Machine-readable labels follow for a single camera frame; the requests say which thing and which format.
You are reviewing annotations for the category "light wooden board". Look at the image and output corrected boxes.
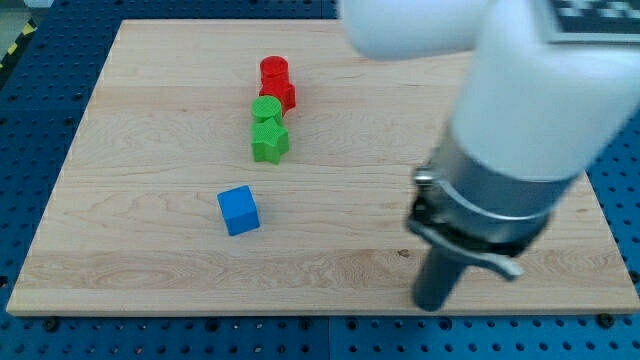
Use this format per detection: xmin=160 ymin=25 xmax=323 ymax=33
xmin=5 ymin=18 xmax=640 ymax=318

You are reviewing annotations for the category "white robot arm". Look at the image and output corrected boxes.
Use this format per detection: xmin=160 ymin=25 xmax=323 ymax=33
xmin=339 ymin=1 xmax=639 ymax=311

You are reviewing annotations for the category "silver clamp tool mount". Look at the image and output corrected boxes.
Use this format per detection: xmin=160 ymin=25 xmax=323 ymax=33
xmin=407 ymin=129 xmax=575 ymax=281

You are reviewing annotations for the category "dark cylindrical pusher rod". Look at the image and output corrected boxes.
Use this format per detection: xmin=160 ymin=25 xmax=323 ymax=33
xmin=412 ymin=247 xmax=466 ymax=311

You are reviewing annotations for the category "red cylinder block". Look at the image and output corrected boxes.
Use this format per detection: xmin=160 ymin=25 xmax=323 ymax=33
xmin=259 ymin=55 xmax=290 ymax=85

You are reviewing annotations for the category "checkered calibration tag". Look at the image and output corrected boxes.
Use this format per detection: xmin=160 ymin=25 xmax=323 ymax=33
xmin=549 ymin=0 xmax=639 ymax=44

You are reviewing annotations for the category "green star block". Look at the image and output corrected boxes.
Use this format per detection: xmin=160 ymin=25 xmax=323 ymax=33
xmin=251 ymin=118 xmax=289 ymax=164

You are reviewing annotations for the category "green cylinder block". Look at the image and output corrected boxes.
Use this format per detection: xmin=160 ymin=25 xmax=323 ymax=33
xmin=251 ymin=95 xmax=283 ymax=125

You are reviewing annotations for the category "red star block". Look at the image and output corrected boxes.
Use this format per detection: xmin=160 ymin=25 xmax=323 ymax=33
xmin=259 ymin=79 xmax=296 ymax=115

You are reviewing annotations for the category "blue cube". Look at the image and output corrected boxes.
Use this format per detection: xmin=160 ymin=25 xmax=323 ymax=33
xmin=217 ymin=185 xmax=260 ymax=236

